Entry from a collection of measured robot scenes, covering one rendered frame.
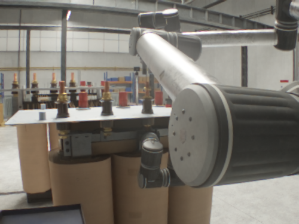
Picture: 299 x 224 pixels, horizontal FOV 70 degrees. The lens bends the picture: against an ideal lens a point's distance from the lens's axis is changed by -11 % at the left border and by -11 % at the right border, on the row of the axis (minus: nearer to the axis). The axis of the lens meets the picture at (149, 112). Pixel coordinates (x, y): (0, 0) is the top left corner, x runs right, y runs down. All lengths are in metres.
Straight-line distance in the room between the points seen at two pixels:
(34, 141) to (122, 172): 1.70
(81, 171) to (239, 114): 1.23
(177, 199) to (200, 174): 1.54
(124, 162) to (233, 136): 1.28
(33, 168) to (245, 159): 2.96
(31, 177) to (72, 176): 1.77
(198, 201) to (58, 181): 1.08
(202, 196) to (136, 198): 0.57
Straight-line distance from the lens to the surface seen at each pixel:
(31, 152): 3.15
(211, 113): 0.38
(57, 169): 1.54
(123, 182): 1.67
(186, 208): 1.97
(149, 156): 1.23
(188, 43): 1.27
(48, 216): 1.35
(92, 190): 1.58
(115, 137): 1.60
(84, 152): 1.52
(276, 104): 0.48
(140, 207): 1.74
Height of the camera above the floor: 1.53
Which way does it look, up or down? 6 degrees down
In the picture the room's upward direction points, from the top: straight up
